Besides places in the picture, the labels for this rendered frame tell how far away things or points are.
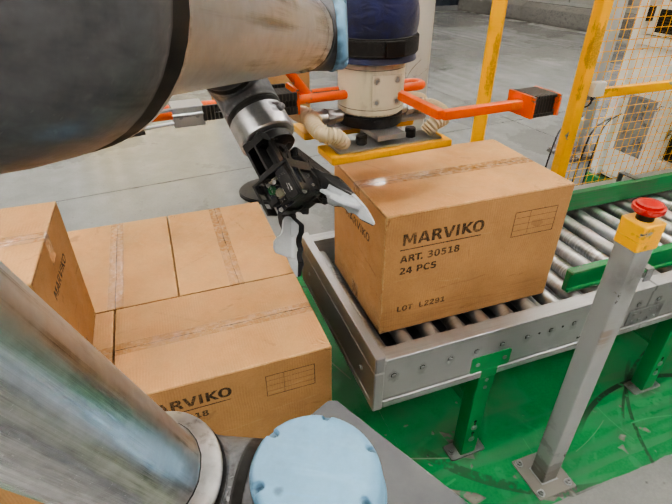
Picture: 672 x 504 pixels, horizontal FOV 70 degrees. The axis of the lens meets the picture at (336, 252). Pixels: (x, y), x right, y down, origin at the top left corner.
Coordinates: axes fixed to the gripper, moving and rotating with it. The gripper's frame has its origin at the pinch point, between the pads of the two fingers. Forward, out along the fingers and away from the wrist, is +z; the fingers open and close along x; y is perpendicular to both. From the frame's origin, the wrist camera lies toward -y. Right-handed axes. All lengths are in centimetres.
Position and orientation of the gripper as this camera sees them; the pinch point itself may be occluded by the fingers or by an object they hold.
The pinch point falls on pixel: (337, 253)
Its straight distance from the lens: 71.7
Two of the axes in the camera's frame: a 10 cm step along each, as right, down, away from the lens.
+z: 4.7, 8.6, -2.1
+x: 7.4, -5.1, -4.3
